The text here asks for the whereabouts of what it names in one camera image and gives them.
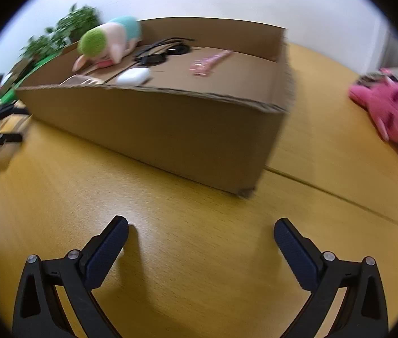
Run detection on white earbuds case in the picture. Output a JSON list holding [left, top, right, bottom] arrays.
[[115, 67, 151, 86]]

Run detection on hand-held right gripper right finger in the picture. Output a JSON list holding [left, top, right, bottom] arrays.
[[274, 218, 390, 338]]

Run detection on pink rabbit plush toy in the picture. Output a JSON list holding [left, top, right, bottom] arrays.
[[348, 74, 398, 175]]

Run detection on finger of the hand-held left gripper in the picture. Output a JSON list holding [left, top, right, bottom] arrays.
[[0, 132, 24, 146], [0, 103, 31, 117]]

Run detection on black sunglasses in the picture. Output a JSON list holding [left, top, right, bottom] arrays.
[[134, 37, 196, 66]]

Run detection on beige phone case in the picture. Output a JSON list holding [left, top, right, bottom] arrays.
[[60, 75, 103, 86]]

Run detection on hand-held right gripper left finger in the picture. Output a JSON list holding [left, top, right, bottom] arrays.
[[12, 215, 130, 338]]

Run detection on small green potted plant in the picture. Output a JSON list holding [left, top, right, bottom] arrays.
[[19, 35, 57, 60]]

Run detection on wooden picture frame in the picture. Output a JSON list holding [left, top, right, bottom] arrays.
[[0, 58, 35, 92]]

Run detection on shallow cardboard box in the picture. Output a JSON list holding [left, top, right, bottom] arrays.
[[15, 17, 296, 198]]

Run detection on large green potted plant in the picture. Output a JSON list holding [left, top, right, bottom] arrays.
[[46, 4, 101, 48]]

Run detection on pink pig plush toy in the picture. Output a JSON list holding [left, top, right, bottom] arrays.
[[72, 16, 141, 73]]

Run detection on pink pen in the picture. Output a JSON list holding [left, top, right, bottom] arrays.
[[190, 50, 233, 76]]

